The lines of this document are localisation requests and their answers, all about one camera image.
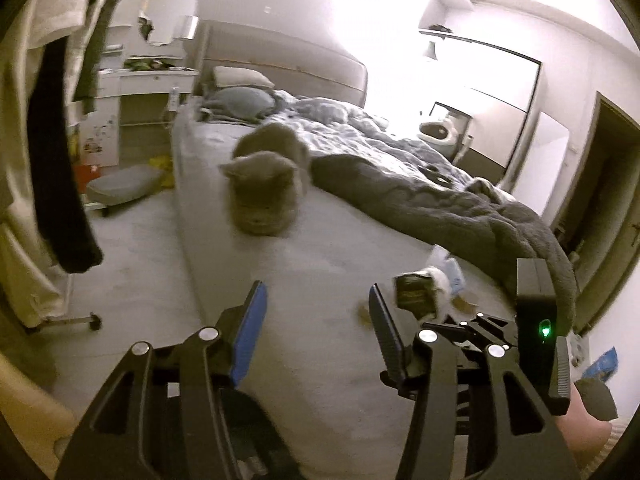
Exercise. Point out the grey padded headboard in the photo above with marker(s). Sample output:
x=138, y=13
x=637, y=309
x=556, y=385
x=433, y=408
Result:
x=300, y=55

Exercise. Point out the silver cylinder lamp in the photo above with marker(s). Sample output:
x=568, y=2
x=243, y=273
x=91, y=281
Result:
x=186, y=27

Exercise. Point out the cream hanging garment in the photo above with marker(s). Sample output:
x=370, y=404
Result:
x=20, y=135

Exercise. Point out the sliding door wardrobe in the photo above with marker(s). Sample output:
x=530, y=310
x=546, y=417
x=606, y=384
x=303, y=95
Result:
x=495, y=105

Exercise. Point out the blue-grey pillow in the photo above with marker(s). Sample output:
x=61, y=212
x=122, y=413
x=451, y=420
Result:
x=240, y=105

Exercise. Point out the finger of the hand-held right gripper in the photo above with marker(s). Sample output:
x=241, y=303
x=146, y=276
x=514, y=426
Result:
x=480, y=327

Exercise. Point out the white wheeled clothes rack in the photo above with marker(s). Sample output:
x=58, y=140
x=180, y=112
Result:
x=75, y=321

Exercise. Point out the blue packet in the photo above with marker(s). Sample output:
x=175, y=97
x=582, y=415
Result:
x=602, y=364

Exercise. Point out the person's right forearm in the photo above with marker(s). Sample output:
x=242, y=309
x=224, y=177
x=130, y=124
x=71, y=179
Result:
x=582, y=435

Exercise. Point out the blue and white wrapper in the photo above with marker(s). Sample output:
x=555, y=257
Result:
x=452, y=272

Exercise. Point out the dark wooden door frame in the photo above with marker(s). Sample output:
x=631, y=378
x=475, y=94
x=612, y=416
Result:
x=605, y=200

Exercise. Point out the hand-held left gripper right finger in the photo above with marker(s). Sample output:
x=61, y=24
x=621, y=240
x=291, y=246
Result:
x=387, y=332

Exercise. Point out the beige pillow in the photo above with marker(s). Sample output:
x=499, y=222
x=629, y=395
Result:
x=240, y=77

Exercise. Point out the dark cloth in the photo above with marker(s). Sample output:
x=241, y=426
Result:
x=595, y=399

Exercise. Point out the yellow bag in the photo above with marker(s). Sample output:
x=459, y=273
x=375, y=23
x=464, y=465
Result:
x=161, y=164

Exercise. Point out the hanging pendant lamp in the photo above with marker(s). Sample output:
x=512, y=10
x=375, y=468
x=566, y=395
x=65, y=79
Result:
x=430, y=50

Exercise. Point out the olive hanging garment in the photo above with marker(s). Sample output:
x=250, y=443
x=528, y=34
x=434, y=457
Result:
x=97, y=50

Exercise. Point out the dark snack packet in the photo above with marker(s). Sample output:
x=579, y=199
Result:
x=411, y=295

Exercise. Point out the small paper scrap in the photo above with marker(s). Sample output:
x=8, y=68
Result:
x=467, y=302

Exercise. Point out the grey floor cushion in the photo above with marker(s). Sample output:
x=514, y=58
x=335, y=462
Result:
x=122, y=185

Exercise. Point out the white dressing table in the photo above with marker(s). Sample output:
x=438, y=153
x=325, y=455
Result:
x=145, y=82

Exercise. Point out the white cabinet with stickers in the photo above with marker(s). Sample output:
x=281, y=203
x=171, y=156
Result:
x=97, y=135

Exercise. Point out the grey cat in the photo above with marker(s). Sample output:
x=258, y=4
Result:
x=265, y=185

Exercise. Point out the black hanging garment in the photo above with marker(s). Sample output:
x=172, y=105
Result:
x=60, y=185

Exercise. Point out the arched mirror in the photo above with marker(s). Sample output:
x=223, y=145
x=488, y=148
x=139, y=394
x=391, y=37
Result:
x=167, y=12

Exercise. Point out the red box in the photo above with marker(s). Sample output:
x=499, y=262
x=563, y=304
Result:
x=86, y=179

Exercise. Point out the dark grey blanket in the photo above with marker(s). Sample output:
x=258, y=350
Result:
x=435, y=200

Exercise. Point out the light grey duvet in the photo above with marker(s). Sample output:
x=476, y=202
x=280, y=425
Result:
x=360, y=130

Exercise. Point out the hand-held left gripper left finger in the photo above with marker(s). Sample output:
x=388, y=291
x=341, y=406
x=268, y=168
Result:
x=249, y=332

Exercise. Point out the bed with grey sheet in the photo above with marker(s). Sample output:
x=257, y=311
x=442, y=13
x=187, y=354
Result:
x=325, y=270

